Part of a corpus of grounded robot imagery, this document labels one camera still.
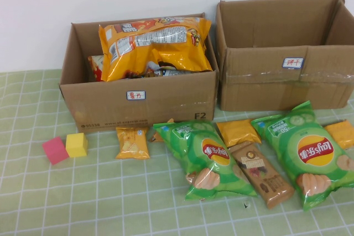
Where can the green Lay's chips bag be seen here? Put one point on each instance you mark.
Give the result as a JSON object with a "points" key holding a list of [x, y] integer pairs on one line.
{"points": [[312, 153], [199, 142]]}

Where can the large yellow chips bag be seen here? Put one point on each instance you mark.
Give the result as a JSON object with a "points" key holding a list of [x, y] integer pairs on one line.
{"points": [[155, 53]]}

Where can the small orange snack packet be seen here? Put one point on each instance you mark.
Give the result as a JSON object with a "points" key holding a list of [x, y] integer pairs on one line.
{"points": [[156, 138]]}

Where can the red white snack bag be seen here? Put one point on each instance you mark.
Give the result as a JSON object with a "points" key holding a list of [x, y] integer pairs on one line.
{"points": [[95, 67]]}

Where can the cardboard box with F2 print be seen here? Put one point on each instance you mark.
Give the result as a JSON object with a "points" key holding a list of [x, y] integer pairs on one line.
{"points": [[166, 100]]}

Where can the white label with red writing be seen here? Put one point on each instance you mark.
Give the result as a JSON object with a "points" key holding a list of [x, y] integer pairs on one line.
{"points": [[135, 95], [292, 62]]}

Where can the small yellow cracker packet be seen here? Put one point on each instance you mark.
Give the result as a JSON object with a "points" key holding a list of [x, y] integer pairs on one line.
{"points": [[132, 144]]}

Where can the orange biscuit packet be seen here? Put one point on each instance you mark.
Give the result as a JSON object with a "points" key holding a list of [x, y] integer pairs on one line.
{"points": [[341, 133], [238, 132]]}

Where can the large taped cardboard box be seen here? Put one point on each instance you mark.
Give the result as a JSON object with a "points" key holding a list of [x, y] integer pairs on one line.
{"points": [[262, 86]]}

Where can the yellow foam cube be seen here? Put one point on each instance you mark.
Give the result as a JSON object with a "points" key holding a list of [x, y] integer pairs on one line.
{"points": [[76, 146]]}

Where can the brown wafer bar packet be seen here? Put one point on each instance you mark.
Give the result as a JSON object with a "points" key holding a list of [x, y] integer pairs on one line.
{"points": [[265, 180]]}

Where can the green checked tablecloth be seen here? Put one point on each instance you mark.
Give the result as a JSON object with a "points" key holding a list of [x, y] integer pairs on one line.
{"points": [[110, 205]]}

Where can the small black scrap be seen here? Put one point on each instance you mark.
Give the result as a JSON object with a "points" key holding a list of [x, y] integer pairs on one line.
{"points": [[245, 205]]}

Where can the pink foam cube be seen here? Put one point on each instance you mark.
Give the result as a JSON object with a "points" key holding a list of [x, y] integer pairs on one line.
{"points": [[55, 150]]}

